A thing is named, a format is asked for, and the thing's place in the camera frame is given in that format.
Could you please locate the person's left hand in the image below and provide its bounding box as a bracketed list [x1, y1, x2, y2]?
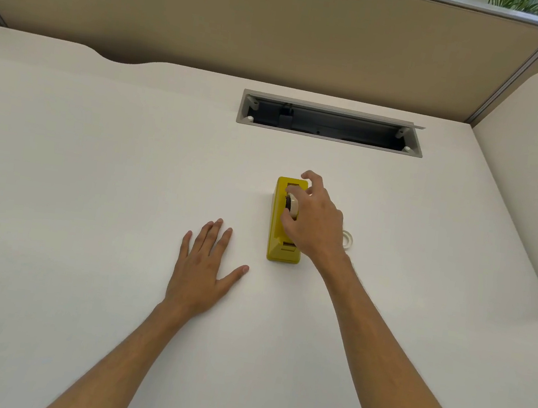
[161, 212, 257, 328]

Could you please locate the person's right hand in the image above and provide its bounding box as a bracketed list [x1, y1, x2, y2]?
[272, 166, 361, 276]

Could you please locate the cream tape roll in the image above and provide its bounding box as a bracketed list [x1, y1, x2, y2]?
[282, 192, 302, 221]

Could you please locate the yellow tape dispenser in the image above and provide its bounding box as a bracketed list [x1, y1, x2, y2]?
[264, 176, 313, 266]

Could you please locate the person's right forearm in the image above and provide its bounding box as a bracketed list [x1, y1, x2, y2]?
[295, 250, 485, 408]

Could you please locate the person's left forearm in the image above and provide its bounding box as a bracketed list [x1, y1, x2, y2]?
[40, 285, 197, 408]

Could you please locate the wide beige partition panel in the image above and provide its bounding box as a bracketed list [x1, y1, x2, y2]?
[0, 0, 538, 135]

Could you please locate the large cream side divider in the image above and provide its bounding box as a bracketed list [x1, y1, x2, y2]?
[446, 61, 538, 320]

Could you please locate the grey desk cable slot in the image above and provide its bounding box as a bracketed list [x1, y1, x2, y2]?
[234, 88, 430, 159]

